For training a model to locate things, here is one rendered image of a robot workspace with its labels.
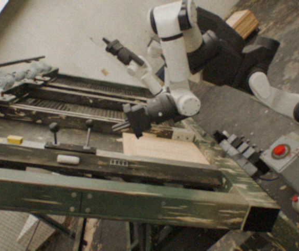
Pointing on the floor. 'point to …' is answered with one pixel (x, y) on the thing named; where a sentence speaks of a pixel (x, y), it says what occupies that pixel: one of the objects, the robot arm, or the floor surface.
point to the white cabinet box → (101, 64)
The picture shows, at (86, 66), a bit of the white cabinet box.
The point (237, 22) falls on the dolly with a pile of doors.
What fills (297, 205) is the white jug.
